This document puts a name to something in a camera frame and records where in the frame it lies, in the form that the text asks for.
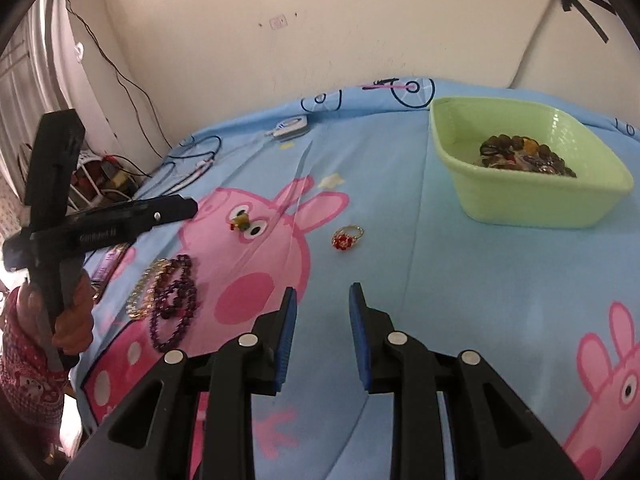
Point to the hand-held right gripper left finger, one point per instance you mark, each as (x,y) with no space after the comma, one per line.
(285,345)

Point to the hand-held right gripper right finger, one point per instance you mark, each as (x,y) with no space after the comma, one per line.
(359,340)

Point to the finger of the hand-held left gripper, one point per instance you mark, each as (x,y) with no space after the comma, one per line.
(165,212)

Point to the amber green charm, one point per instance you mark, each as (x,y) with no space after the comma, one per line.
(241,221)

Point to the green plastic basin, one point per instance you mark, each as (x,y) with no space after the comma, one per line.
(525,200)

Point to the person's left forearm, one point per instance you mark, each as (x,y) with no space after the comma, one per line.
(25,385)

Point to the person's left hand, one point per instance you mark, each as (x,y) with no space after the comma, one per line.
(77,325)

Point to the dark smartphone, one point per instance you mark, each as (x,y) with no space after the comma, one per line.
(112,260)

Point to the light curtain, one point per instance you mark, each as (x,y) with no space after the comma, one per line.
(25,85)

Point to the small white device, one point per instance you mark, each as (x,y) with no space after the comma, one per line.
(287,127)

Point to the round white wall fitting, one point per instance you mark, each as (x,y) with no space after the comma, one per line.
(78,51)

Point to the small wall sticker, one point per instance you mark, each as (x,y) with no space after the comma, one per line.
(278,22)

